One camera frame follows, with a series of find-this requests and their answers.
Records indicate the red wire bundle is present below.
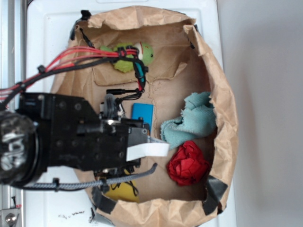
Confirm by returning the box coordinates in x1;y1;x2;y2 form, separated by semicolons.
0;46;145;101

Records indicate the grey braided cable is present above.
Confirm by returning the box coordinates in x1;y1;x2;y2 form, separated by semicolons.
21;162;158;192

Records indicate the yellow sponge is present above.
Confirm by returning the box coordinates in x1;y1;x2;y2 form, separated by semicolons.
105;180;140;203

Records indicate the brown paper bag tray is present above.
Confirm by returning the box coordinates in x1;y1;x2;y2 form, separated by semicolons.
49;5;239;227

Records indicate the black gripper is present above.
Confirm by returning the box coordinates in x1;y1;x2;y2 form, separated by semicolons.
18;93;148;175

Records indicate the blue rectangular block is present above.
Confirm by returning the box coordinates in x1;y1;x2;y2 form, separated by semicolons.
132;103;154;131

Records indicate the green plush turtle toy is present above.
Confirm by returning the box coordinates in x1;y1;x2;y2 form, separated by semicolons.
99;42;154;73

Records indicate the teal microfiber cloth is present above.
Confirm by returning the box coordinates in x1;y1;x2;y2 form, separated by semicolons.
160;92;216;149

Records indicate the crumpled red paper ball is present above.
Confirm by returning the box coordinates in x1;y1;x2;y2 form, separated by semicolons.
167;140;210;186

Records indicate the black sleeved cable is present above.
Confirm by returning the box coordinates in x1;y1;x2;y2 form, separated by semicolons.
0;56;149;112

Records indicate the white flat ribbon cable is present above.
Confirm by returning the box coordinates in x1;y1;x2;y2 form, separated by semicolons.
125;138;170;163

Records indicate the aluminium frame rail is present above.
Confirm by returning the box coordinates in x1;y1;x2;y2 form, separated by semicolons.
0;0;27;227

